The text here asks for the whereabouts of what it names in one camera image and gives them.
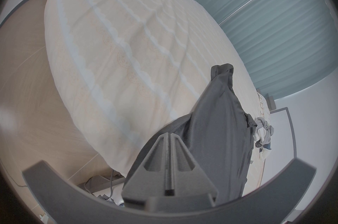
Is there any pile of clothes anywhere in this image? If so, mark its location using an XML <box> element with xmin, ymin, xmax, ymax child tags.
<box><xmin>253</xmin><ymin>117</ymin><xmax>275</xmax><ymax>160</ymax></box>

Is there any black T-shirt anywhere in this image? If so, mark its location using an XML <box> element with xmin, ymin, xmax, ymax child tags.
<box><xmin>127</xmin><ymin>63</ymin><xmax>258</xmax><ymax>205</ymax></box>

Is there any bed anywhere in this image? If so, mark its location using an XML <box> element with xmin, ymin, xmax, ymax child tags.
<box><xmin>43</xmin><ymin>0</ymin><xmax>297</xmax><ymax>190</ymax></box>

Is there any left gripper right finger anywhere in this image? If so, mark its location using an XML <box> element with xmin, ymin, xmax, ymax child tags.
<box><xmin>170</xmin><ymin>133</ymin><xmax>219</xmax><ymax>204</ymax></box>

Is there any white printed pillow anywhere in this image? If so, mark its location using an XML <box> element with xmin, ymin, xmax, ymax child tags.
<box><xmin>256</xmin><ymin>91</ymin><xmax>272</xmax><ymax>123</ymax></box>

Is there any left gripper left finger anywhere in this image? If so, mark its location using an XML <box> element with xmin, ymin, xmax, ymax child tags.
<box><xmin>122</xmin><ymin>133</ymin><xmax>171</xmax><ymax>205</ymax></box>

